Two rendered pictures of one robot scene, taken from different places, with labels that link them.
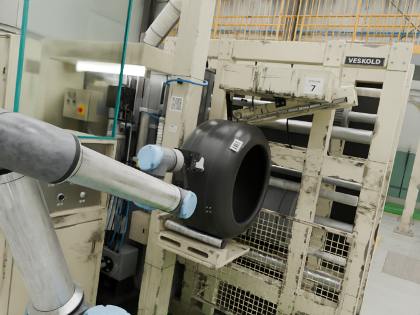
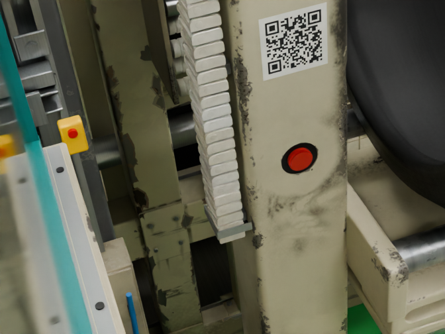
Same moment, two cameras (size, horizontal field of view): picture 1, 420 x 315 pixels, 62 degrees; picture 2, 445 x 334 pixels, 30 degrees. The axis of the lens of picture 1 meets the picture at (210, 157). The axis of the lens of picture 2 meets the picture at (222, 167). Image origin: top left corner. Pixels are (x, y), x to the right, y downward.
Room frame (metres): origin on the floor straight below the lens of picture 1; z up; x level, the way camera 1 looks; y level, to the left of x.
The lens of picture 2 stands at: (1.38, 0.80, 1.69)
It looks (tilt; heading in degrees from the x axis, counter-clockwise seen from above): 40 degrees down; 316
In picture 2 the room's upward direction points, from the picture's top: 7 degrees counter-clockwise
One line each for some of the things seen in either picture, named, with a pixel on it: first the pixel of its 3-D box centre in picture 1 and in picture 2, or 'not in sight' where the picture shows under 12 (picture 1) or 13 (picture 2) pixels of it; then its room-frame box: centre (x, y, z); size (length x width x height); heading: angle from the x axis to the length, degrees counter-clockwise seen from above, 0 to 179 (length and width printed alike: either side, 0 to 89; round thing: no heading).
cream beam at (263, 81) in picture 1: (277, 84); not in sight; (1.99, -0.30, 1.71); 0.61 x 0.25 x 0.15; 60
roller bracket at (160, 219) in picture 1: (180, 218); (332, 196); (1.89, 0.11, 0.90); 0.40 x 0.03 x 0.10; 150
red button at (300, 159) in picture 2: not in sight; (298, 157); (1.85, 0.21, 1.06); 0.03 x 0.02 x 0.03; 60
